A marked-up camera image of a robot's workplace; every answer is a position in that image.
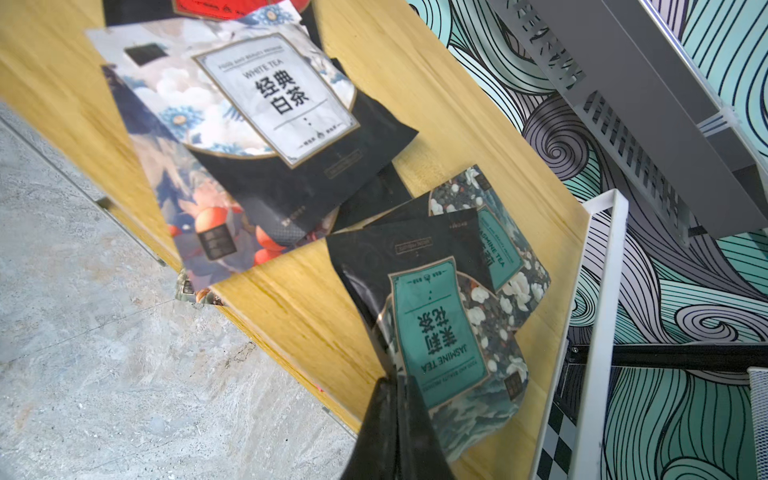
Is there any orange floral tea bag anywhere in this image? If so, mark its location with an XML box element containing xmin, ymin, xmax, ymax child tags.
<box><xmin>100</xmin><ymin>64</ymin><xmax>415</xmax><ymax>295</ymax></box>

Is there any jasmine tea bag front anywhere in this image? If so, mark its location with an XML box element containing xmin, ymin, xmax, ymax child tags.
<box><xmin>327</xmin><ymin>210</ymin><xmax>528</xmax><ymax>461</ymax></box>

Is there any red tea bag top shelf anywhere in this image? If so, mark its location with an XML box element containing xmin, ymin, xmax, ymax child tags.
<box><xmin>171</xmin><ymin>0</ymin><xmax>316</xmax><ymax>24</ymax></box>

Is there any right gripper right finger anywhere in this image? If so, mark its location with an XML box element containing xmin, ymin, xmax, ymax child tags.
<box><xmin>397</xmin><ymin>375</ymin><xmax>455</xmax><ymax>479</ymax></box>

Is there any jasmine tea bag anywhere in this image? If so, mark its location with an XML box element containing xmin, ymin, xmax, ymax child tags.
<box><xmin>327</xmin><ymin>210</ymin><xmax>528</xmax><ymax>461</ymax></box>
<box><xmin>374</xmin><ymin>165</ymin><xmax>551</xmax><ymax>331</ymax></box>

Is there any black perforated wall tray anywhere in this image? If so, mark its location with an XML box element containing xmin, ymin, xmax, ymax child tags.
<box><xmin>491</xmin><ymin>0</ymin><xmax>767</xmax><ymax>244</ymax></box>

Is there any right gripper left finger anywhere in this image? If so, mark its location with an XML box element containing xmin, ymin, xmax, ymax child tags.
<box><xmin>341</xmin><ymin>378</ymin><xmax>398</xmax><ymax>480</ymax></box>

